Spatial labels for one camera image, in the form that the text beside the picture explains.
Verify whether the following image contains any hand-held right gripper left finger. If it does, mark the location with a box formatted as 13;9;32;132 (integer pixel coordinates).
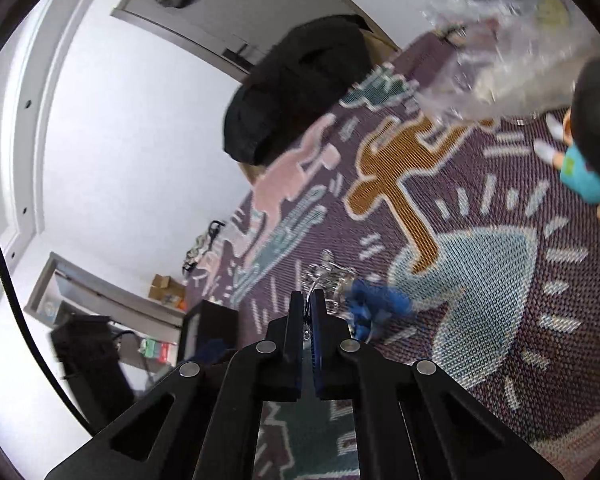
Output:
44;290;306;480

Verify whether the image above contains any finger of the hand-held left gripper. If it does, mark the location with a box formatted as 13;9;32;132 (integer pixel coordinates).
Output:
197;339;228;363

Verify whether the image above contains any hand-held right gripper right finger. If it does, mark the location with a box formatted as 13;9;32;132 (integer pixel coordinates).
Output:
307;290;573;480

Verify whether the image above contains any black box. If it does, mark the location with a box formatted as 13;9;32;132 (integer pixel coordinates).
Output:
177;300;241;363

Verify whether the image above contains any silver bracelet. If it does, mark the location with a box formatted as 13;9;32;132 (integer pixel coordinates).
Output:
300;255;356;311

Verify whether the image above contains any blue jewelry piece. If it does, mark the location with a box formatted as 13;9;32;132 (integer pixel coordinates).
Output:
345;280;413;341

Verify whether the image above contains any green red box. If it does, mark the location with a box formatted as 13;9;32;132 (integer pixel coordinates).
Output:
139;338;176;365

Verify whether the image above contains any cardboard box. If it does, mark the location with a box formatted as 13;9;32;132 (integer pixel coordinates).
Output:
147;274;187;306

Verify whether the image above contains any black shoe rack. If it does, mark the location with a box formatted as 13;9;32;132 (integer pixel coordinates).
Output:
182;220;226;276

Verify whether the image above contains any printed purple blanket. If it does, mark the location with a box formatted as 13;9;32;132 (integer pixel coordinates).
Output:
182;30;600;480

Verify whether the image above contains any brown chair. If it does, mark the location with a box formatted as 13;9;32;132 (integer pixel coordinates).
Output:
242;25;401;186

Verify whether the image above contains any black-haired doll figure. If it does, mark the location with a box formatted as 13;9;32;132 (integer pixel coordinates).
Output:
532;55;600;223

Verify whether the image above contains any grey door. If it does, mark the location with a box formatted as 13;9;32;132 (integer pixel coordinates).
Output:
111;0;331;83

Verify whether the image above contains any clear plastic bag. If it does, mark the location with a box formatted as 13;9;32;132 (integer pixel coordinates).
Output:
420;0;600;126

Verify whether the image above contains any grey open door frame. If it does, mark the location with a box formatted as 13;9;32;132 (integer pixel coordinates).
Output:
27;251;188;341

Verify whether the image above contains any black cable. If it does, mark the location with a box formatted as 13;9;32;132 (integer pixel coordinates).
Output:
0;210;96;436

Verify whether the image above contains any black door lock handle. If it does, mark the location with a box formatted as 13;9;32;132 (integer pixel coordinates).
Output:
223;42;256;68

